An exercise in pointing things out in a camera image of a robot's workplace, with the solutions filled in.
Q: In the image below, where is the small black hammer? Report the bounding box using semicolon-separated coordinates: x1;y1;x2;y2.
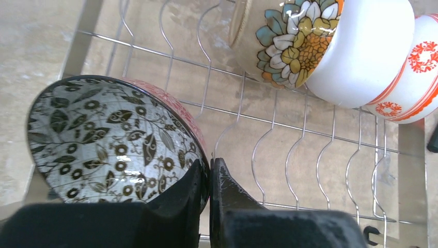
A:
426;125;438;153

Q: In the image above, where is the orange patterned bowl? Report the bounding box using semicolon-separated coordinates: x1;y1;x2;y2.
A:
365;13;437;124

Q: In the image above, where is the steel two-tier dish rack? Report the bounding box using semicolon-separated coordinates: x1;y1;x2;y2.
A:
20;0;438;248

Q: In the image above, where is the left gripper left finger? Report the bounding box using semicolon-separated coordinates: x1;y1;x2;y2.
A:
1;160;202;247

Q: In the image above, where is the black leaf patterned bowl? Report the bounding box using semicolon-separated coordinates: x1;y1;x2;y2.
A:
27;75;210;207

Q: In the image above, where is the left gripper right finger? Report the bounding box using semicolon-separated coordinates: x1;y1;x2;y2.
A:
210;158;367;247

